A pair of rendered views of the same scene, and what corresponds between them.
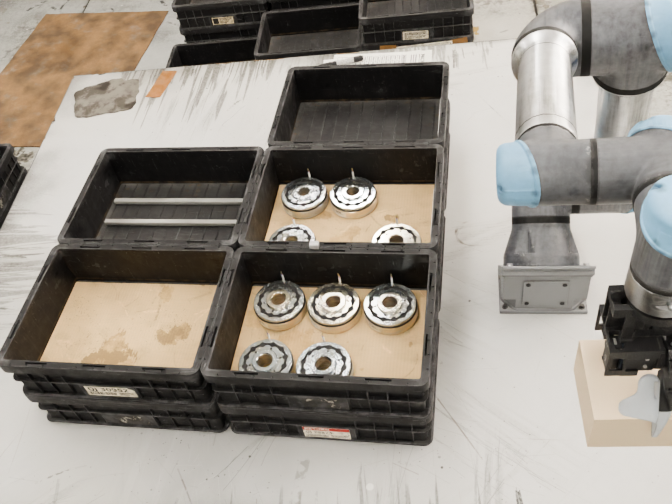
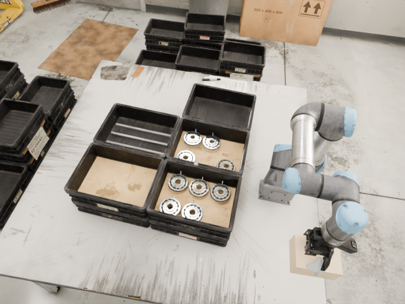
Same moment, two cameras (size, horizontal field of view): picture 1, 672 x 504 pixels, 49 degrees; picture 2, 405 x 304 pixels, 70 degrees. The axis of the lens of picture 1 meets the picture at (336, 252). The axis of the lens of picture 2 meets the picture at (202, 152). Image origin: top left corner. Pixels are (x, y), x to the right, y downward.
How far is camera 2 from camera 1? 0.25 m
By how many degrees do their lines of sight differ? 7
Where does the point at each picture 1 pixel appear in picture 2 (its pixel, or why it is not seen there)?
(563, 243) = not seen: hidden behind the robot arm
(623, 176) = (331, 193)
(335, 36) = (207, 61)
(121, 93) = (121, 72)
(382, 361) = (214, 214)
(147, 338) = (123, 186)
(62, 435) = (83, 217)
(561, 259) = not seen: hidden behind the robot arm
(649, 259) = (335, 228)
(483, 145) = (261, 127)
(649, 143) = (343, 183)
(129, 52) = (120, 44)
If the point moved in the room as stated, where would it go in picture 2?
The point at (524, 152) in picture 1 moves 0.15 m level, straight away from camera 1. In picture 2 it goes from (297, 175) to (302, 138)
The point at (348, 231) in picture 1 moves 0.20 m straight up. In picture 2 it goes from (207, 157) to (210, 134)
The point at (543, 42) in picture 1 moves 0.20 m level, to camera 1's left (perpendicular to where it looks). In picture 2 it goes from (305, 120) to (252, 120)
